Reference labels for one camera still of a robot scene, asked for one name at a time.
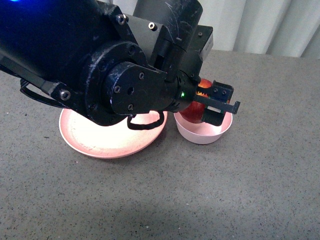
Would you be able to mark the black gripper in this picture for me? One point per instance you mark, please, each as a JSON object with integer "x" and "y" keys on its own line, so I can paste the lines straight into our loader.
{"x": 217, "y": 96}

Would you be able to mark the red apple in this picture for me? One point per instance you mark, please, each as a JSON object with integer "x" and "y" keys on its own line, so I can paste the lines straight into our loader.
{"x": 194, "y": 112}

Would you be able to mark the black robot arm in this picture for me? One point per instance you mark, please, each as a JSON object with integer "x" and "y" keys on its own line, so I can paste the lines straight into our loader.
{"x": 108, "y": 66}

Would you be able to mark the pink bowl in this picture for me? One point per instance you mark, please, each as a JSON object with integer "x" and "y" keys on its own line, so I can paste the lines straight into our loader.
{"x": 202, "y": 133}

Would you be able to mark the pink plate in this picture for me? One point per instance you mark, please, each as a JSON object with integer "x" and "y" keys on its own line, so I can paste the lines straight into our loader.
{"x": 104, "y": 142}

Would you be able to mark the white curtain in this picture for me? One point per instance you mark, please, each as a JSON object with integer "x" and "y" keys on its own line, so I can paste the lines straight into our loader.
{"x": 274, "y": 27}

